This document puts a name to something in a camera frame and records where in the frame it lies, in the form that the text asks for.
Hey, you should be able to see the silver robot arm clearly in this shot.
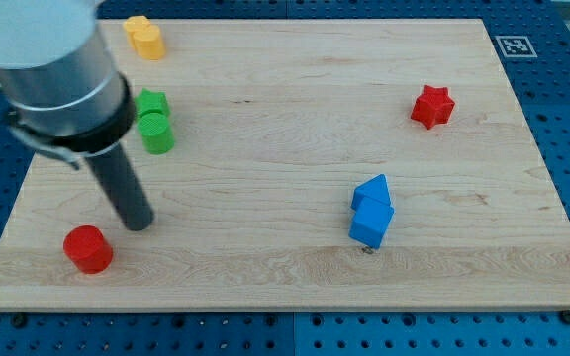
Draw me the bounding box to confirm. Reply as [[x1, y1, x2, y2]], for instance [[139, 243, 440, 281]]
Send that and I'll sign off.
[[0, 0, 135, 166]]

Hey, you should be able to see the green star block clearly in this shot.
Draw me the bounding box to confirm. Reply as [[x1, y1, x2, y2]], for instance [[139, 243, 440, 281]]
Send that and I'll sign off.
[[135, 88, 171, 119]]

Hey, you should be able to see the red star block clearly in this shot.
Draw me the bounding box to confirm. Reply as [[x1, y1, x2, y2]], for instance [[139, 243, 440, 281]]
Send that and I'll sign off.
[[410, 85, 455, 130]]

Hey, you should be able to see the yellow star block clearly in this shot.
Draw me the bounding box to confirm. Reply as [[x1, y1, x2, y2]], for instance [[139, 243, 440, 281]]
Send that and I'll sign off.
[[122, 15, 151, 49]]

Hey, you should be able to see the wooden board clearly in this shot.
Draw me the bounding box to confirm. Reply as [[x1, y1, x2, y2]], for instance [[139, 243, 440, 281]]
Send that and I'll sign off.
[[0, 19, 570, 313]]

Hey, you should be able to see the blue triangle block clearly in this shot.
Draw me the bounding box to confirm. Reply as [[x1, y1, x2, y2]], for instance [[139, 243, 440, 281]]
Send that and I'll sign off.
[[350, 174, 392, 210]]

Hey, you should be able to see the blue cube block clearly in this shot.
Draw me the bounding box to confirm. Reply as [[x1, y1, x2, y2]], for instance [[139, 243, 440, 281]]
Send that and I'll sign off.
[[348, 197, 395, 249]]

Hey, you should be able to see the green cylinder block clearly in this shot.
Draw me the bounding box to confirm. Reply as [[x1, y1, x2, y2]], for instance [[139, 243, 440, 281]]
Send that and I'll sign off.
[[137, 113, 175, 154]]

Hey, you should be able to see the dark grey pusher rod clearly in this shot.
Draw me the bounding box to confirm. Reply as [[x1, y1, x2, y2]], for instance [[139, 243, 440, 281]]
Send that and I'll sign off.
[[85, 143, 154, 231]]

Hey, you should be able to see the yellow cylinder block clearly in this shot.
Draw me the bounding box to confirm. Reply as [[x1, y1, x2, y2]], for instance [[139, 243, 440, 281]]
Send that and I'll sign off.
[[133, 25, 166, 60]]

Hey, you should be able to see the red cylinder block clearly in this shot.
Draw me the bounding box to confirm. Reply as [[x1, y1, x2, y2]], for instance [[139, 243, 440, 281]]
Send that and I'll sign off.
[[62, 225, 113, 274]]

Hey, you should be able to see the white fiducial marker tag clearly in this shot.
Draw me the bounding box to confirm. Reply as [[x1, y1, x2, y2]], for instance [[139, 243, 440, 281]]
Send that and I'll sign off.
[[495, 35, 537, 58]]

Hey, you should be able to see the blue pegboard base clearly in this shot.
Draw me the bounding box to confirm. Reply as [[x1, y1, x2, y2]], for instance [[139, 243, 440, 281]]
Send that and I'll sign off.
[[0, 0, 570, 355]]

